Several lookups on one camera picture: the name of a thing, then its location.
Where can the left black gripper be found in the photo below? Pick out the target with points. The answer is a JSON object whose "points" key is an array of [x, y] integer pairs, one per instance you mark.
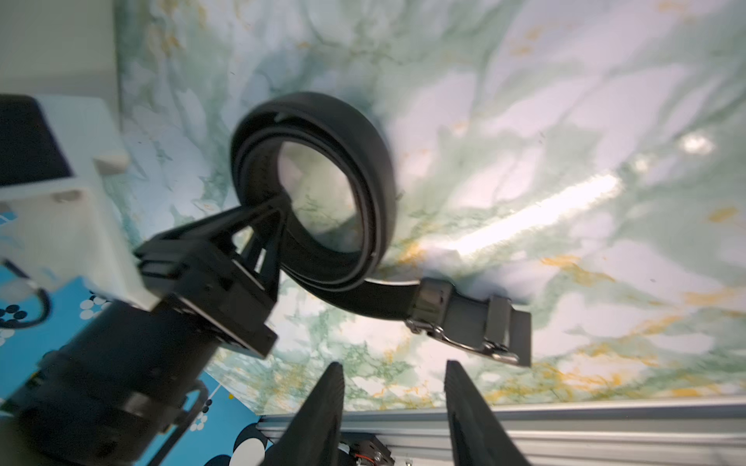
{"points": [[196, 268]]}

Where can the aluminium front frame rail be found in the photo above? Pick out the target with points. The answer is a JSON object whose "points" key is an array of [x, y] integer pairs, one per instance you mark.
{"points": [[677, 431]]}

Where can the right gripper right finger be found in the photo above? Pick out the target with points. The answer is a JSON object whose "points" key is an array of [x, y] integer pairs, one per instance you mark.
{"points": [[477, 437]]}

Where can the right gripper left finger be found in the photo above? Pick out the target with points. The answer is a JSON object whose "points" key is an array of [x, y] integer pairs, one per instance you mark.
{"points": [[313, 436]]}

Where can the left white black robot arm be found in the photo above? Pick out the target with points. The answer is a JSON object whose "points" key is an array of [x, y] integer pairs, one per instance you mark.
{"points": [[133, 374]]}

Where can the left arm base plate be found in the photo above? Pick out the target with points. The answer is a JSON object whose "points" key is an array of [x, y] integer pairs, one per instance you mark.
{"points": [[363, 449]]}

